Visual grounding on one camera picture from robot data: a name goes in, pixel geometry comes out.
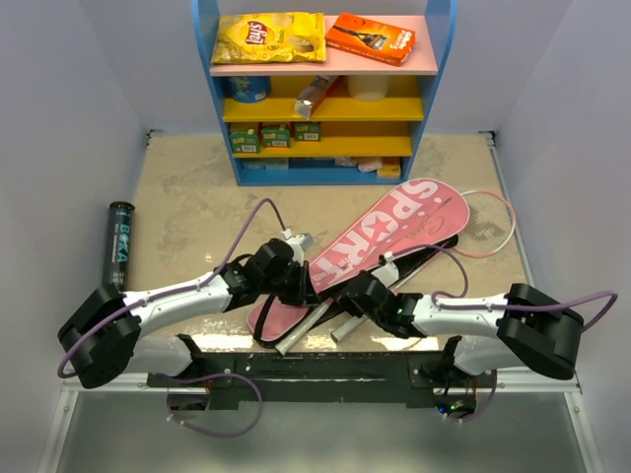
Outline purple cable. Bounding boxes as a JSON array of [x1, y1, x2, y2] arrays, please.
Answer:
[[386, 244, 619, 312], [57, 197, 297, 379]]

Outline green box right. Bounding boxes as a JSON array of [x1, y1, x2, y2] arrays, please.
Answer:
[[293, 122, 322, 142]]

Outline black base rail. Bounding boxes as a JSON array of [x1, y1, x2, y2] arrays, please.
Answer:
[[148, 351, 492, 410]]

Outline black shuttlecock tube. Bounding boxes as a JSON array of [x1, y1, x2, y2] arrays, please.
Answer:
[[102, 201, 135, 292]]

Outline green box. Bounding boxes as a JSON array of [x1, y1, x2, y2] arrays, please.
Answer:
[[229, 123, 260, 154], [261, 123, 291, 149], [293, 122, 322, 142]]

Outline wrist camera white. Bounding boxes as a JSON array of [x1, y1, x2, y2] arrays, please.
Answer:
[[282, 229, 314, 264], [374, 251, 399, 288]]

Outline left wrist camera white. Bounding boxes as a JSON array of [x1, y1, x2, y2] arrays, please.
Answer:
[[282, 229, 314, 264]]

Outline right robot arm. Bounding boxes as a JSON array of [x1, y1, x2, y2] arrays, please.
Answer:
[[337, 272, 584, 387]]

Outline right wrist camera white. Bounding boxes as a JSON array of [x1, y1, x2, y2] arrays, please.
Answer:
[[374, 251, 399, 288]]

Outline green box middle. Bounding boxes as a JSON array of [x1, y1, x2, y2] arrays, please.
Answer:
[[261, 123, 291, 149]]

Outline pink soap packet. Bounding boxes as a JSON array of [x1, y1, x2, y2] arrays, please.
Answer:
[[357, 157, 384, 173]]

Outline white cup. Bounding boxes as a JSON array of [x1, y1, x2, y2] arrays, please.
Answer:
[[347, 75, 390, 102]]

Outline yellow Lays chips bag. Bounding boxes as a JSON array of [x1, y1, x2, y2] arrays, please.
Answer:
[[211, 12, 326, 65]]

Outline pink racket bag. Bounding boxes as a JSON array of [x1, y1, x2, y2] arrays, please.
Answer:
[[245, 177, 470, 350]]

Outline blue shelf unit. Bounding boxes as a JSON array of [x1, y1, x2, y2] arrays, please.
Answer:
[[191, 1, 457, 185]]

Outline green box left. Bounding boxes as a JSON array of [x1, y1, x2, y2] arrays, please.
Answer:
[[229, 123, 260, 154]]

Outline blue round can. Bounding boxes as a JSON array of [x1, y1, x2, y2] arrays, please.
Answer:
[[227, 76, 271, 103]]

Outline silver orange carton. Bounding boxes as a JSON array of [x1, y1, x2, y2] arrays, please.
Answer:
[[293, 75, 341, 120]]

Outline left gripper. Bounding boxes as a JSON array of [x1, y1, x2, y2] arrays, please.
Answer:
[[260, 260, 320, 306]]

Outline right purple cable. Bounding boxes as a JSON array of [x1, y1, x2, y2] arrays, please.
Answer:
[[386, 244, 619, 312]]

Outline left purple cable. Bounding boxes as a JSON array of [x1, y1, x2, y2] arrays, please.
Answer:
[[57, 197, 297, 379]]

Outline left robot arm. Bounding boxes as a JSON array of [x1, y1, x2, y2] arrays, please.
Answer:
[[57, 234, 317, 389]]

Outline yellow soap packet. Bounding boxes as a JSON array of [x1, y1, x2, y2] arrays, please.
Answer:
[[377, 162, 401, 179]]

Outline orange razor box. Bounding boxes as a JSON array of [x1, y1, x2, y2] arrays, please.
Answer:
[[324, 13, 416, 67]]

